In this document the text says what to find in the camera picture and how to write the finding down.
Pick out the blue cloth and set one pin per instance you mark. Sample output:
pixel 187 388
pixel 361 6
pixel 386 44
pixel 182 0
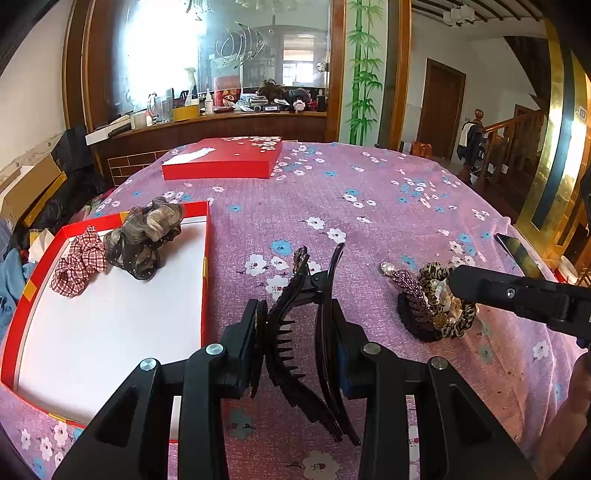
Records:
pixel 14 277

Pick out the clear glass jar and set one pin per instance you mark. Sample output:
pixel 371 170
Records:
pixel 160 110

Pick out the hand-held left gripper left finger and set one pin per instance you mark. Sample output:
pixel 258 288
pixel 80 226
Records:
pixel 240 350

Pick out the leopard print scrunchie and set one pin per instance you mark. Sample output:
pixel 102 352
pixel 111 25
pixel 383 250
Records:
pixel 461 323

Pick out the wooden stair railing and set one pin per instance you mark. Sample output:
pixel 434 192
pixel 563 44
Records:
pixel 512 138

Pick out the brown wooden door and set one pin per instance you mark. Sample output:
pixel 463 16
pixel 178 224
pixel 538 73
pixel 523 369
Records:
pixel 441 110

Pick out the person's right forearm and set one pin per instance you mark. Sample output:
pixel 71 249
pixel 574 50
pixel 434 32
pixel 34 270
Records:
pixel 568 438

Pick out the black hair claw clip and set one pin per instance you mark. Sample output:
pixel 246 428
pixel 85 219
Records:
pixel 286 350

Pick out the black plastic bag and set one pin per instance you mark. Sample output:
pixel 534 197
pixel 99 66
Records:
pixel 74 152

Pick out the dark jacket on post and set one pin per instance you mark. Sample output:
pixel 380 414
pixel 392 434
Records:
pixel 468 138

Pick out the flat white box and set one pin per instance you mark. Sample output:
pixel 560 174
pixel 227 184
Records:
pixel 104 134

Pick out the grey-brown large scrunchie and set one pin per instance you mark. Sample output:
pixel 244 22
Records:
pixel 138 240

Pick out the dark wig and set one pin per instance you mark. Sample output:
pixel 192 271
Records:
pixel 271 90

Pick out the bamboo wall painting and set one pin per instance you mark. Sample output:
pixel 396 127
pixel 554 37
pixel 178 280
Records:
pixel 364 69

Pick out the wooden counter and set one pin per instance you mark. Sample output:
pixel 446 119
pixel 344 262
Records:
pixel 207 129

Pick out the cardboard box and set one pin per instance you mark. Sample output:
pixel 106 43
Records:
pixel 27 184

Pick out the orange bag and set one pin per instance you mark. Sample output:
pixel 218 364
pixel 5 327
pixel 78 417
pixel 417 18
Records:
pixel 421 150

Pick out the red box tray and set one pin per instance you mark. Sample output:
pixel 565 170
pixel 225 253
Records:
pixel 115 323

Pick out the yellow box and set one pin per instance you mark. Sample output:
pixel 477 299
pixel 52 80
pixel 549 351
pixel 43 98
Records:
pixel 185 113

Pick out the red floral box lid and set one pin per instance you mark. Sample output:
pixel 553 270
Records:
pixel 221 161

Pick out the red plaid scrunchie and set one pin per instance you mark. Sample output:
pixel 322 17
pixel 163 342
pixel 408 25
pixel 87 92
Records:
pixel 76 267

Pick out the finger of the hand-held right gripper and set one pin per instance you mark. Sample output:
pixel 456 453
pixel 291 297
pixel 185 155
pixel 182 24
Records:
pixel 508 290

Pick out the purple floral tablecloth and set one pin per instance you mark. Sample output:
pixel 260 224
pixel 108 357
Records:
pixel 346 217

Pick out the white bottle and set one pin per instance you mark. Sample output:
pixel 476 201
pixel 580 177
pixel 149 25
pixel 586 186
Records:
pixel 208 104

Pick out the ceiling lamp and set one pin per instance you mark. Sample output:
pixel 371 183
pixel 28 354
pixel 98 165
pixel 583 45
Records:
pixel 459 14

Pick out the black smartphone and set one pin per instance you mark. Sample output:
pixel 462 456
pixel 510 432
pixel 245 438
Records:
pixel 519 254

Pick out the gold mosaic pillar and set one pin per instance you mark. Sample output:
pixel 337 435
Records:
pixel 554 161

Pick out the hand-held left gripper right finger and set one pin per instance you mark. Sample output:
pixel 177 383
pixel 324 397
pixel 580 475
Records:
pixel 355 364

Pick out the wood framed glass partition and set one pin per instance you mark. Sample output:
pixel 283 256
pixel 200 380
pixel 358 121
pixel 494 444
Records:
pixel 161 46

